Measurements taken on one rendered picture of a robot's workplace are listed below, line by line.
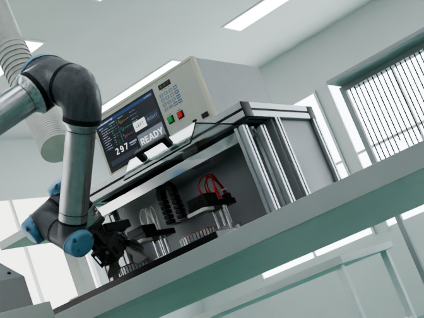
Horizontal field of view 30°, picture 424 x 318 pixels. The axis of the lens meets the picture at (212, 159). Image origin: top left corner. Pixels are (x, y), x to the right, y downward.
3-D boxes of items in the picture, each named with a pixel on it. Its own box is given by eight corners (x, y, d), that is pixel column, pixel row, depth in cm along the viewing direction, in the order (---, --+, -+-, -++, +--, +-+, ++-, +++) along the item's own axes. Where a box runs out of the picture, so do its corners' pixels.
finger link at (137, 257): (149, 275, 220) (119, 260, 221) (156, 262, 225) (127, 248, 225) (152, 267, 218) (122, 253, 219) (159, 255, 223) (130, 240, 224)
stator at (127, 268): (141, 271, 220) (136, 259, 221) (113, 284, 225) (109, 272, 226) (165, 265, 229) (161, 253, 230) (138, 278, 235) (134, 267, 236)
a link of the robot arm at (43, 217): (36, 235, 205) (67, 207, 209) (13, 221, 212) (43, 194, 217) (50, 255, 210) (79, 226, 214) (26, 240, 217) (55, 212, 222)
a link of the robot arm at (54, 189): (40, 193, 219) (62, 173, 222) (65, 223, 221) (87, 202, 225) (48, 192, 212) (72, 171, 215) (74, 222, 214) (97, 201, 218)
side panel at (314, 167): (316, 219, 225) (274, 117, 231) (308, 223, 226) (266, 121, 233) (356, 211, 248) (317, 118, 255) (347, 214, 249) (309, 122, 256)
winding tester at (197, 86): (216, 118, 227) (190, 55, 231) (111, 178, 249) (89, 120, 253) (281, 120, 259) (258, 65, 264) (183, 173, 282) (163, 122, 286)
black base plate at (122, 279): (218, 239, 186) (215, 230, 186) (42, 322, 218) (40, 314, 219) (308, 221, 225) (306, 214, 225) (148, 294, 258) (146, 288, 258)
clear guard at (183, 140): (190, 143, 197) (182, 121, 199) (123, 181, 210) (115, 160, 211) (256, 142, 224) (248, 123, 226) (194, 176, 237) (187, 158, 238)
